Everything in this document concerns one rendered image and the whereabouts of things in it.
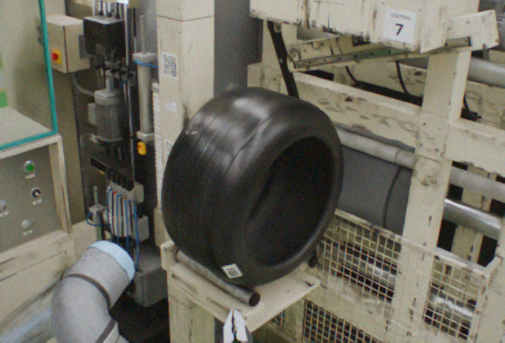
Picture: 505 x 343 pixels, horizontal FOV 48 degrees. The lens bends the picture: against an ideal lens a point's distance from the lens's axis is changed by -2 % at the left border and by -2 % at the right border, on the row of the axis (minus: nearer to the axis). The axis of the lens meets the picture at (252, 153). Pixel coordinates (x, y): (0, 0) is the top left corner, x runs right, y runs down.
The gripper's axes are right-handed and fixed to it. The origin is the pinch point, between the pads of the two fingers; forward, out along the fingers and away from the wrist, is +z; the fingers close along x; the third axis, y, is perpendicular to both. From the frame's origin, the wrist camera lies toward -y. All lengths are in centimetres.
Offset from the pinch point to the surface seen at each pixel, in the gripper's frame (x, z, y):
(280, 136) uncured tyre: 22.4, 40.4, -13.0
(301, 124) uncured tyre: 28, 45, -8
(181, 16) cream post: 2, 80, -26
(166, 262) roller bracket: -28.3, 27.2, 23.8
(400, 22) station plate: 60, 59, -22
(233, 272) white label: -0.2, 12.6, 4.5
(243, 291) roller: -2.2, 11.2, 19.0
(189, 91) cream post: -4, 67, -8
